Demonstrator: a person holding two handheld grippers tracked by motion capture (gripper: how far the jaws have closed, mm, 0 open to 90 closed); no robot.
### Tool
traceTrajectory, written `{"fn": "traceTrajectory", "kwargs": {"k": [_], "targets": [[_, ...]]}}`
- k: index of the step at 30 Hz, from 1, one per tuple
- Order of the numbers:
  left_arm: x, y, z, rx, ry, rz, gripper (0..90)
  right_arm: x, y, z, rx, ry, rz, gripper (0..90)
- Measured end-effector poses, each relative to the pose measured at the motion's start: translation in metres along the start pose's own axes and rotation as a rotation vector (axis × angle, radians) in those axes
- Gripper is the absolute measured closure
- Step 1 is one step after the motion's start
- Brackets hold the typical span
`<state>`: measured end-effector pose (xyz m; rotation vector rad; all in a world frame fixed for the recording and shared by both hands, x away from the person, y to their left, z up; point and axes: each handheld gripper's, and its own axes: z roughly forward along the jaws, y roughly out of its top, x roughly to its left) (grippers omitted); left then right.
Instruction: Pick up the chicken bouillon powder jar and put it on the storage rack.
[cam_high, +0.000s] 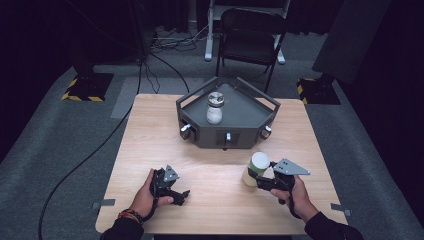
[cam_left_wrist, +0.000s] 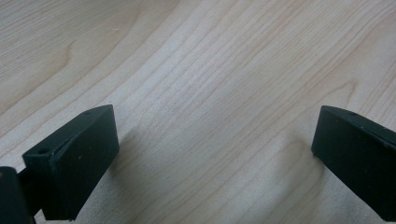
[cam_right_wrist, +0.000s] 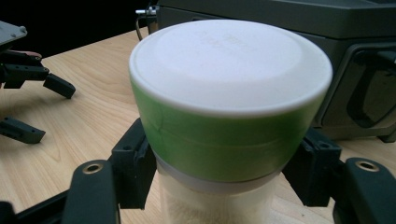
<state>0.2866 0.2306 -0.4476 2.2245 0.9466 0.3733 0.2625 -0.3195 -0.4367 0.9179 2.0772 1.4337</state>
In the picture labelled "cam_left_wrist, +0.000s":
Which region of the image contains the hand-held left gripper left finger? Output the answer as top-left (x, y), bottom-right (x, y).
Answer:
top-left (21, 104), bottom-right (120, 222)

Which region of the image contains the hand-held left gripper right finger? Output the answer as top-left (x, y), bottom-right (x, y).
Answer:
top-left (311, 105), bottom-right (396, 223)

